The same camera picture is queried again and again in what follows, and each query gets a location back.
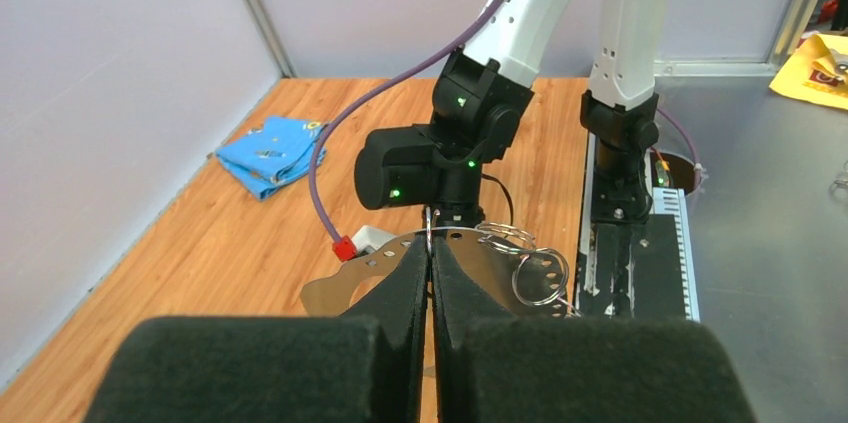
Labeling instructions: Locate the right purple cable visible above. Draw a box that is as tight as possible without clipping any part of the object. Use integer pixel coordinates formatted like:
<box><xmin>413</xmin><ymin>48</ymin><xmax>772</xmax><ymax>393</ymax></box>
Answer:
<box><xmin>309</xmin><ymin>0</ymin><xmax>535</xmax><ymax>264</ymax></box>

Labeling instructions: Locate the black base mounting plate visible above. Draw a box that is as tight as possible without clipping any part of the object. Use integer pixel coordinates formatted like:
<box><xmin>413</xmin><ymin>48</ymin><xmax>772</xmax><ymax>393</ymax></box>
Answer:
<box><xmin>573</xmin><ymin>135</ymin><xmax>688</xmax><ymax>320</ymax></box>

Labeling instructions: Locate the white slotted cable duct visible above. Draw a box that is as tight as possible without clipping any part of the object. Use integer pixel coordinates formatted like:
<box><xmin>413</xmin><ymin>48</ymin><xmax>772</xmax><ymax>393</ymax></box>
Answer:
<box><xmin>652</xmin><ymin>187</ymin><xmax>701</xmax><ymax>323</ymax></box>

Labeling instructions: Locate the metal split keyring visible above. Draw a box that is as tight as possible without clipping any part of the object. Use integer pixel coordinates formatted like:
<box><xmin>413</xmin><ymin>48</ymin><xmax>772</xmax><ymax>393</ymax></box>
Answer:
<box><xmin>424</xmin><ymin>206</ymin><xmax>439</xmax><ymax>258</ymax></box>

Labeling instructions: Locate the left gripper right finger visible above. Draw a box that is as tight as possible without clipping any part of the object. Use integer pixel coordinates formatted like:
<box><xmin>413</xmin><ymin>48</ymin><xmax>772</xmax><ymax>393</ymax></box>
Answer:
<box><xmin>431</xmin><ymin>238</ymin><xmax>755</xmax><ymax>422</ymax></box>

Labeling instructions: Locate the yellow cloth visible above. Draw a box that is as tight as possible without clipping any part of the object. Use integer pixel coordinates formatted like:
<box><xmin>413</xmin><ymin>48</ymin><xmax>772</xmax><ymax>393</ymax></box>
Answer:
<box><xmin>769</xmin><ymin>32</ymin><xmax>847</xmax><ymax>111</ymax></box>

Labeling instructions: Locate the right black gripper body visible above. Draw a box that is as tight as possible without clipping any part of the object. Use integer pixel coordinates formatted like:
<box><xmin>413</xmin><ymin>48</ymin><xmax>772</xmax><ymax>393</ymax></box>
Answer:
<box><xmin>421</xmin><ymin>205</ymin><xmax>485</xmax><ymax>228</ymax></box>

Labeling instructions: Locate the folded blue cloth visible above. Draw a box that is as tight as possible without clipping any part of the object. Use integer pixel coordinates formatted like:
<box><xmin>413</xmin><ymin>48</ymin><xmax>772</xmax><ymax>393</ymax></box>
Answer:
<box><xmin>215</xmin><ymin>116</ymin><xmax>326</xmax><ymax>201</ymax></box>

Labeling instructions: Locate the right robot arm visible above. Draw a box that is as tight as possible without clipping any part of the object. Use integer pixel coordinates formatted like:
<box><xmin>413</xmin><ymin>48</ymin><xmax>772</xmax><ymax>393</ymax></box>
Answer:
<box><xmin>354</xmin><ymin>0</ymin><xmax>668</xmax><ymax>226</ymax></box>

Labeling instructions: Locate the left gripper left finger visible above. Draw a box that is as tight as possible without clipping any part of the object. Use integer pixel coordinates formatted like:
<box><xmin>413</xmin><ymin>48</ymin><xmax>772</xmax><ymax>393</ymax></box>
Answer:
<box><xmin>85</xmin><ymin>237</ymin><xmax>429</xmax><ymax>422</ymax></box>

